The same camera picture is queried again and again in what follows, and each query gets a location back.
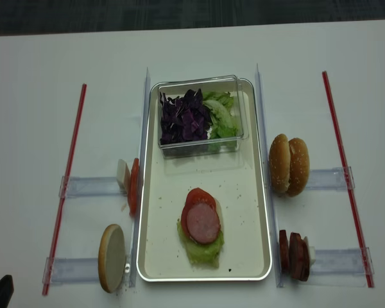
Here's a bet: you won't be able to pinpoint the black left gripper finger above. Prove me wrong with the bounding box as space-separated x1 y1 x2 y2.
0 275 14 308

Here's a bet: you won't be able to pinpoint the pink sausage patty slice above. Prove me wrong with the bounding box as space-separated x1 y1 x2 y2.
187 203 221 244

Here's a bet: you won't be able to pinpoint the standing tomato slice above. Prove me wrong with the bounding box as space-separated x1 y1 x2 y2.
128 158 139 217

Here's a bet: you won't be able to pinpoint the lettuce leaf on tray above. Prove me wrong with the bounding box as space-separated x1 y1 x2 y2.
176 219 225 268

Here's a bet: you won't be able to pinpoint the tomato slice on tray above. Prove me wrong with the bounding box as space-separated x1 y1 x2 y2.
180 187 216 239

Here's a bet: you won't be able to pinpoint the green lettuce in box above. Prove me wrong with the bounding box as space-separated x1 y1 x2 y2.
203 91 238 139

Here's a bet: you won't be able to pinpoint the standing bun bottom half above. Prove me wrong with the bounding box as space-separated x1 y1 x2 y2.
98 224 126 293

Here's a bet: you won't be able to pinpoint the white pusher block upper left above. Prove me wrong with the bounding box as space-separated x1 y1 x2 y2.
116 159 131 194

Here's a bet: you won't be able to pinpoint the white pusher block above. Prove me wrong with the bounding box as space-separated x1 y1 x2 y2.
116 159 131 194
304 236 316 268

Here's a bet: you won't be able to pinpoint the purple cabbage shreds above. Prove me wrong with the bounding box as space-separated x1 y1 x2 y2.
160 89 212 144

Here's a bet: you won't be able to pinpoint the cream metal tray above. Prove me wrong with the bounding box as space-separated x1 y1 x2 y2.
137 79 272 282

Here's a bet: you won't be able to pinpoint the clear plastic salad box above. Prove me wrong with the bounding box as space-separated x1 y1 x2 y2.
156 74 249 158

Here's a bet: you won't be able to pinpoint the dark sausage slice left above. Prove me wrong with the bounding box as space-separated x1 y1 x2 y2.
279 230 290 273

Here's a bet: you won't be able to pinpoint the dark sausage slice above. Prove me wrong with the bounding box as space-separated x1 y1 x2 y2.
289 232 310 282
279 230 290 273

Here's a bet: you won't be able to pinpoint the dark sausage slice right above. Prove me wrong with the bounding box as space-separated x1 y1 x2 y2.
289 232 310 282

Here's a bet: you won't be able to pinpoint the sesame bun top left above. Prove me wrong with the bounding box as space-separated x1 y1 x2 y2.
269 133 291 193

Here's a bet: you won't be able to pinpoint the sesame bun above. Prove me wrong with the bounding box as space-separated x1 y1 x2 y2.
269 133 291 193
286 138 310 197

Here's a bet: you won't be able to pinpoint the white pusher block lower right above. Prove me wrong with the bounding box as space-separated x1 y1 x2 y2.
304 236 316 268

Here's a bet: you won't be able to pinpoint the sesame bun top right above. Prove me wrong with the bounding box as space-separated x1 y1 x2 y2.
286 138 310 197

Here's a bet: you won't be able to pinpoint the clear cross rail lower left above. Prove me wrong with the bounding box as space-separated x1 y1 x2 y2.
42 257 100 285

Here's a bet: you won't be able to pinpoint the clear cross rail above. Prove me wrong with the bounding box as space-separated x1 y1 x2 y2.
58 176 127 198
305 166 355 191
311 248 374 275
42 257 100 285

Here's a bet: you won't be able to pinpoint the clear cross rail upper left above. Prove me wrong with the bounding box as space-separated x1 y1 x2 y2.
58 176 127 198

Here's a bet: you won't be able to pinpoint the left red rail strip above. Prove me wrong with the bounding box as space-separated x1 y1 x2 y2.
42 83 87 296

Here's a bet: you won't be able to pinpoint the red rail strip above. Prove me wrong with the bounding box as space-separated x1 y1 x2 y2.
321 71 375 288
42 83 87 296

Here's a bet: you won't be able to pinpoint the clear long rail left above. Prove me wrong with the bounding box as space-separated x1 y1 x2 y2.
128 68 151 288

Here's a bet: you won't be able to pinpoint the clear long rail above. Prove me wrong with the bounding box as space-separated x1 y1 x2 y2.
128 68 151 288
255 64 284 288

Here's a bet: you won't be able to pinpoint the clear long rail right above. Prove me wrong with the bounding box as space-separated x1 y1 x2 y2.
255 64 284 288

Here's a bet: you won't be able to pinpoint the clear cross rail upper right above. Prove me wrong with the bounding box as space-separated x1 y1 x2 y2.
305 166 355 191

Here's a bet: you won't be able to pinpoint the clear cross rail lower right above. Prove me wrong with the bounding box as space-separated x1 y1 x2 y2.
311 248 374 275

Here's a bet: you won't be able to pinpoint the right red rail strip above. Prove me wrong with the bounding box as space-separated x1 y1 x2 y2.
321 71 375 288

